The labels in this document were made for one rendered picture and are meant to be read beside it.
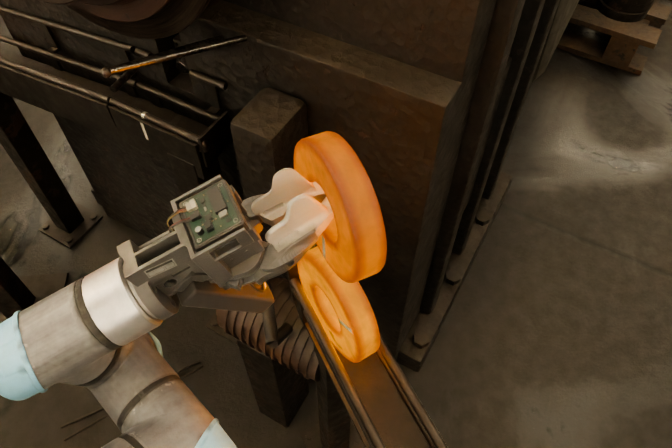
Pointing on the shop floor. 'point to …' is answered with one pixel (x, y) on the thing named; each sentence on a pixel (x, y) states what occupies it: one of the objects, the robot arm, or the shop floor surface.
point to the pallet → (623, 4)
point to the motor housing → (294, 377)
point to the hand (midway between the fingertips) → (336, 196)
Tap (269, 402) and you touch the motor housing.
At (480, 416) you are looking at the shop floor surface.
